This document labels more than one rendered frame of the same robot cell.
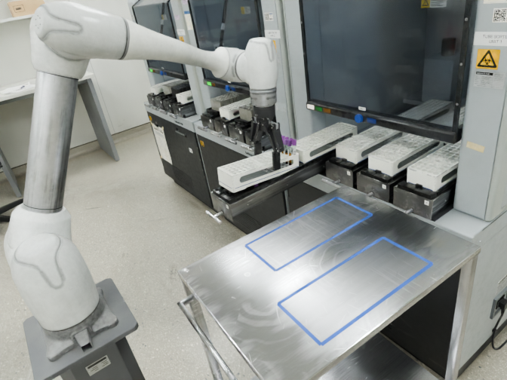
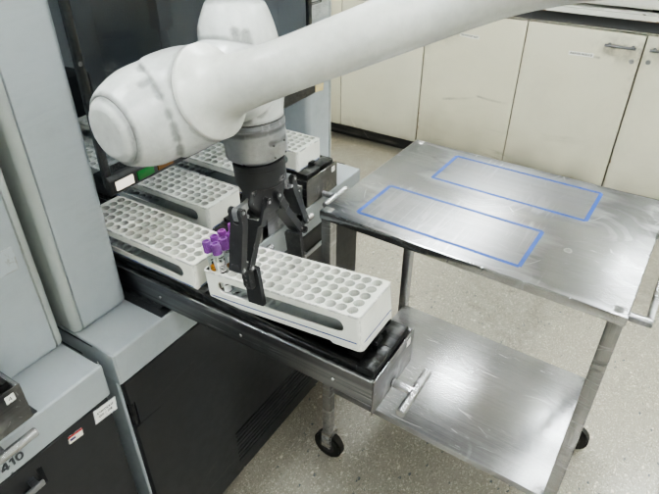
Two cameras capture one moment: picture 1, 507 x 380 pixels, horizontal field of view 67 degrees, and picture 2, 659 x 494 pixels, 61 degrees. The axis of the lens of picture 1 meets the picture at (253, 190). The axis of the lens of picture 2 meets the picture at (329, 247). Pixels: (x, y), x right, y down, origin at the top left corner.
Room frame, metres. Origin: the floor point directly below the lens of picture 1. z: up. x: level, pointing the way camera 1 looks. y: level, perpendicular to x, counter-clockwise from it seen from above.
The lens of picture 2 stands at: (1.52, 0.62, 1.41)
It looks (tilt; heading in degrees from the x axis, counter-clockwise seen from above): 34 degrees down; 243
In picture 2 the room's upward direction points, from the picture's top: straight up
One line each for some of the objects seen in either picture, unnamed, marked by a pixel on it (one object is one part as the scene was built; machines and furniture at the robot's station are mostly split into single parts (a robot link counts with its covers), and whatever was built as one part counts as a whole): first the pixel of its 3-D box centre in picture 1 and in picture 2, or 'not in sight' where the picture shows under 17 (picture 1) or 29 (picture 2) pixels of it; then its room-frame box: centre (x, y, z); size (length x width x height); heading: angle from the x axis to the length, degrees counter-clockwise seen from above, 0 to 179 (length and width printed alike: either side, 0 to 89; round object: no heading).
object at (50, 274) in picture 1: (53, 275); not in sight; (0.80, 0.55, 0.87); 0.18 x 0.16 x 0.22; 35
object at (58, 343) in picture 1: (75, 319); not in sight; (0.77, 0.53, 0.73); 0.22 x 0.18 x 0.06; 31
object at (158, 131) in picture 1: (160, 142); not in sight; (2.87, 0.66, 0.43); 0.27 x 0.02 x 0.36; 31
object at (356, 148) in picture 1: (372, 142); (173, 192); (1.33, -0.48, 0.83); 0.30 x 0.10 x 0.06; 121
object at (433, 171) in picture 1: (448, 163); (260, 143); (1.07, -0.64, 0.83); 0.30 x 0.10 x 0.06; 121
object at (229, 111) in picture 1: (247, 107); not in sight; (2.07, -0.04, 0.83); 0.30 x 0.10 x 0.06; 121
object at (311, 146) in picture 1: (323, 142); (155, 240); (1.41, -0.31, 0.83); 0.30 x 0.10 x 0.06; 121
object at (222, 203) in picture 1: (290, 171); (232, 296); (1.32, -0.15, 0.78); 0.73 x 0.14 x 0.09; 121
